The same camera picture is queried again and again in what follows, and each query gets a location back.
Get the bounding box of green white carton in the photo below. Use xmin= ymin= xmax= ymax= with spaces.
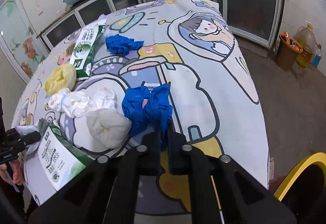
xmin=16 ymin=117 xmax=95 ymax=195
xmin=69 ymin=19 xmax=106 ymax=81

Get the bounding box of white round bun wrapper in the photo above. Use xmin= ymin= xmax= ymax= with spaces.
xmin=86 ymin=109 xmax=131 ymax=149

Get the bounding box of yellow cabbage leaf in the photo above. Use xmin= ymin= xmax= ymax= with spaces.
xmin=43 ymin=63 xmax=77 ymax=97

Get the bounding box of blue cloth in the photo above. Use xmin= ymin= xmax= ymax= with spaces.
xmin=105 ymin=34 xmax=144 ymax=56
xmin=122 ymin=84 xmax=173 ymax=137

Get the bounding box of left hand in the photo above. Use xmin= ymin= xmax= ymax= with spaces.
xmin=0 ymin=159 xmax=24 ymax=185

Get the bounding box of flower decorated glass door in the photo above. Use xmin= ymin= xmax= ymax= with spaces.
xmin=1 ymin=0 xmax=49 ymax=83

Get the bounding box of cartoon printed tablecloth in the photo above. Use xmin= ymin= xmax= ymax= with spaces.
xmin=12 ymin=0 xmax=269 ymax=217

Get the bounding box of brown plastic waste bucket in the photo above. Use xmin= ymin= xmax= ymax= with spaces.
xmin=275 ymin=32 xmax=303 ymax=71

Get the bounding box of small clear water bottle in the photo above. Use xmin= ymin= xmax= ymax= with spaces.
xmin=312 ymin=44 xmax=322 ymax=68

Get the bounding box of large cooking oil jug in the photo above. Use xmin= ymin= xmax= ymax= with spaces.
xmin=294 ymin=21 xmax=316 ymax=68

